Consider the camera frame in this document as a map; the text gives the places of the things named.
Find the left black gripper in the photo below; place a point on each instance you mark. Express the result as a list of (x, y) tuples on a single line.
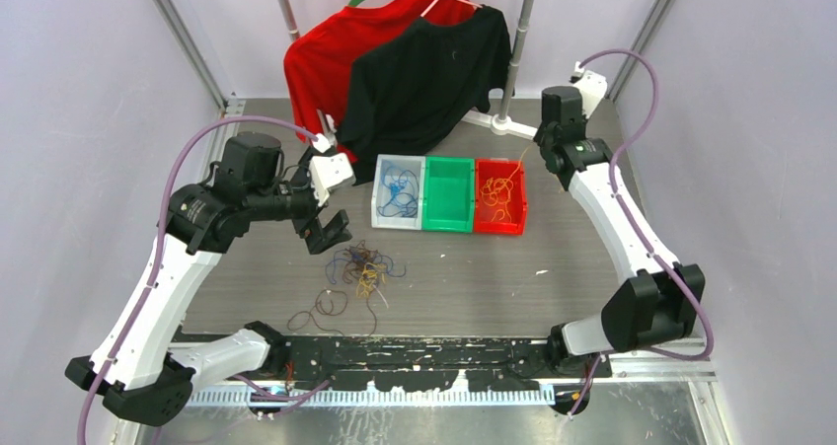
[(321, 237)]

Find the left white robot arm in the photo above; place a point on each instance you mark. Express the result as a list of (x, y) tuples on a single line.
[(135, 371)]

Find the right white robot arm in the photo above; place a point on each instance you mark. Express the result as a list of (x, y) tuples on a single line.
[(657, 296)]

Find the white plastic bin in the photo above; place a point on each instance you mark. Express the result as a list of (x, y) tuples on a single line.
[(398, 192)]

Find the green plastic bin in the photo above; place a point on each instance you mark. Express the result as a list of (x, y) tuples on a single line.
[(449, 194)]

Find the black t-shirt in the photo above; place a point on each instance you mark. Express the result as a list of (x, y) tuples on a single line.
[(407, 95)]

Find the red t-shirt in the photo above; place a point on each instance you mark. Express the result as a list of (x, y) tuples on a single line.
[(317, 66)]

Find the red plastic bin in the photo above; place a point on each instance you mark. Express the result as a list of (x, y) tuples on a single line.
[(501, 200)]

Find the white clothes rack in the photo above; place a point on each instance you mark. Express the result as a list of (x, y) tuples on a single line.
[(445, 13)]

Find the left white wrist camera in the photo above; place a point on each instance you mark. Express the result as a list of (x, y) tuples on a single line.
[(329, 173)]

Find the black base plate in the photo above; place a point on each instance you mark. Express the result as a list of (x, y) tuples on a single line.
[(420, 364)]

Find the white slotted cable duct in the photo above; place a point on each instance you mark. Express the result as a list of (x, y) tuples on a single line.
[(244, 396)]

